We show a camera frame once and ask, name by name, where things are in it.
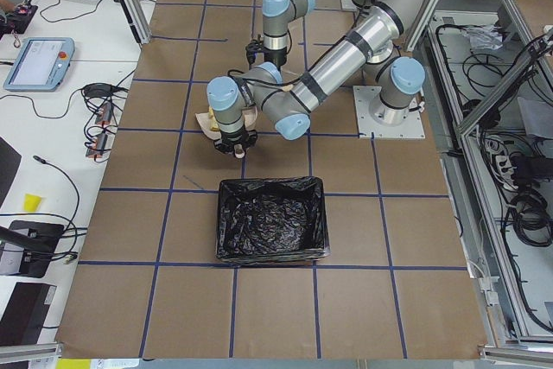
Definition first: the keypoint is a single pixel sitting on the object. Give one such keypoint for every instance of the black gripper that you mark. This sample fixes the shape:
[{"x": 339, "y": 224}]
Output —
[
  {"x": 275, "y": 57},
  {"x": 233, "y": 142}
]

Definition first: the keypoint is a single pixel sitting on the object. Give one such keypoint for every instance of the white plastic dustpan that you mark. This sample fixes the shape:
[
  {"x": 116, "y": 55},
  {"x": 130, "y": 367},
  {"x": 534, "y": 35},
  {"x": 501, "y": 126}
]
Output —
[{"x": 250, "y": 115}]

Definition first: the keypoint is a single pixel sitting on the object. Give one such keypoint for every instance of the golden crusty bread piece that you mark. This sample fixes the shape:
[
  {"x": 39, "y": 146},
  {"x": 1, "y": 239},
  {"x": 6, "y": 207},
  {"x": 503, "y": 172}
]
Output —
[{"x": 211, "y": 115}]

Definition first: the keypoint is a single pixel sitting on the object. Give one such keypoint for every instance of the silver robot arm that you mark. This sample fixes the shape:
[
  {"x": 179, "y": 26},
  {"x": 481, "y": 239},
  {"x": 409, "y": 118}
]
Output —
[
  {"x": 370, "y": 39},
  {"x": 279, "y": 14}
]

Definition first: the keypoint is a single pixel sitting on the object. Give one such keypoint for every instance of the black lined trash bin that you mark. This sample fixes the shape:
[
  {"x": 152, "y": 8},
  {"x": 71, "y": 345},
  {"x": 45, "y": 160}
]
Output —
[{"x": 272, "y": 220}]

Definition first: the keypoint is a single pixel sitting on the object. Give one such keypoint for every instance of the near teach pendant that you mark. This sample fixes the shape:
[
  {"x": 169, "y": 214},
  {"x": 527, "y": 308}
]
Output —
[{"x": 41, "y": 64}]

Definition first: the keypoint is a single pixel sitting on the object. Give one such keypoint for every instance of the yellow paper cup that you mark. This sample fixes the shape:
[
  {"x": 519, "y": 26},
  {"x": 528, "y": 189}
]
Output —
[{"x": 32, "y": 203}]

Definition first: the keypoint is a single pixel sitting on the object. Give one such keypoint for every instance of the black box on desk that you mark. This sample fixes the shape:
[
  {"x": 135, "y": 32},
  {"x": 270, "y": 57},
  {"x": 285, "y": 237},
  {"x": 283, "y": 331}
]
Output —
[{"x": 25, "y": 314}]

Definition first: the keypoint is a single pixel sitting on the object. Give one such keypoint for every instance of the black device with cables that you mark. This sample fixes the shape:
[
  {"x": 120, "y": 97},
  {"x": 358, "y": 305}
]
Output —
[{"x": 27, "y": 248}]

